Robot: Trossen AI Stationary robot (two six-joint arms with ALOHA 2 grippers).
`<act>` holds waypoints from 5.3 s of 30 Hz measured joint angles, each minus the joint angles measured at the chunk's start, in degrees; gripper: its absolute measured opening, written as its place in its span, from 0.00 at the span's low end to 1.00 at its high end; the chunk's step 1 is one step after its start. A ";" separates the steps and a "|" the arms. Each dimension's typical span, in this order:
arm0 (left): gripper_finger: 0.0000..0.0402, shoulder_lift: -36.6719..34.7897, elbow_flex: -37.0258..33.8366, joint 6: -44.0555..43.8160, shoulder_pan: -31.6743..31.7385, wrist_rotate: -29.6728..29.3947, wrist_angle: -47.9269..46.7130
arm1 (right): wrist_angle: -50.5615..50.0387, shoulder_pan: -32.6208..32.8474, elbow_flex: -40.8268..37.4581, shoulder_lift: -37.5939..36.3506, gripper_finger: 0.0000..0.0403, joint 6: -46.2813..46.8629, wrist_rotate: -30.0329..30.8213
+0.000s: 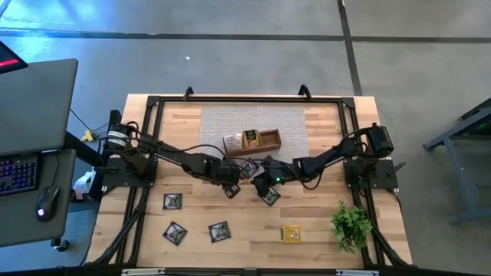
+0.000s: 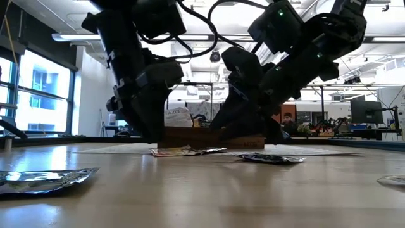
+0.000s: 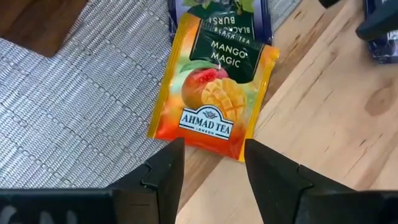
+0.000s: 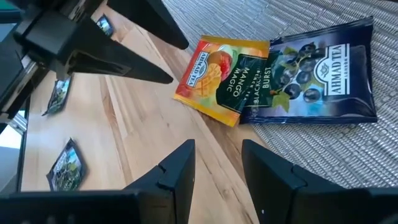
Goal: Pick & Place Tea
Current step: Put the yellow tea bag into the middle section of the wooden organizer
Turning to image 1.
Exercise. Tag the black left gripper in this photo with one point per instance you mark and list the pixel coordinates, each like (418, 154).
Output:
(224, 170)

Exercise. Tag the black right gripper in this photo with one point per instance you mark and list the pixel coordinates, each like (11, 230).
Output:
(282, 172)

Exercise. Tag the white Tazo tea packet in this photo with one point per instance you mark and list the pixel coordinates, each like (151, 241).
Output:
(232, 143)

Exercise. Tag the wooden tea organizer box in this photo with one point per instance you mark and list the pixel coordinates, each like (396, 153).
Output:
(270, 140)

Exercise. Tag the grey woven placemat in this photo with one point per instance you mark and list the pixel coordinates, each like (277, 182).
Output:
(249, 117)

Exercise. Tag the yellow tea packet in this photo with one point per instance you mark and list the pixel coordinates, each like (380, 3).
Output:
(290, 234)

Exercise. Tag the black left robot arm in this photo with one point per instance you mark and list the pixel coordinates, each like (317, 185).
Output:
(172, 153)

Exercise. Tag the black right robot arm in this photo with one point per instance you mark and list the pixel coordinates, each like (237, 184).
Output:
(326, 159)

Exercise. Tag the small green potted plant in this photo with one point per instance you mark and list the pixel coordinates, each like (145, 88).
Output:
(351, 228)

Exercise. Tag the white plastic object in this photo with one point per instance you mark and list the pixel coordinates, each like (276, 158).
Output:
(82, 186)

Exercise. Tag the black desk caster wheel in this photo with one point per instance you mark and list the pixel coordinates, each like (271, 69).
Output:
(61, 245)

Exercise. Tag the black computer mouse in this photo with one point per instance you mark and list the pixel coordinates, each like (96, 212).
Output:
(47, 203)

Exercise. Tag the grey raised desk panel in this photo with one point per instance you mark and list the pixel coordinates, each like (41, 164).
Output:
(34, 107)

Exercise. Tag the backlit computer keyboard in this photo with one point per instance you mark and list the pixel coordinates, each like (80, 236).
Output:
(17, 174)

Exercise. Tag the grey desk surface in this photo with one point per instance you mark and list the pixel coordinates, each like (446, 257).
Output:
(23, 226)

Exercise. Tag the dark monitor with red screen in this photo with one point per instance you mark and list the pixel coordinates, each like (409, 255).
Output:
(9, 59)

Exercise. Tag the black metal table frame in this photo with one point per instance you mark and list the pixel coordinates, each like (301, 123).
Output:
(249, 99)

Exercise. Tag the black frame hook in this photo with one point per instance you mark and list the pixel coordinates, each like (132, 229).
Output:
(188, 92)
(305, 91)

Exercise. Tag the black desk support frame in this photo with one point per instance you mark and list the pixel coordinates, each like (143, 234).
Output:
(115, 116)

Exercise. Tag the white metal bracket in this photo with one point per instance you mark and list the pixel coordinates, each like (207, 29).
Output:
(142, 271)
(356, 272)

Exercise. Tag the grey metal table frame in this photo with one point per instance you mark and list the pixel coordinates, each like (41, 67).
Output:
(452, 165)

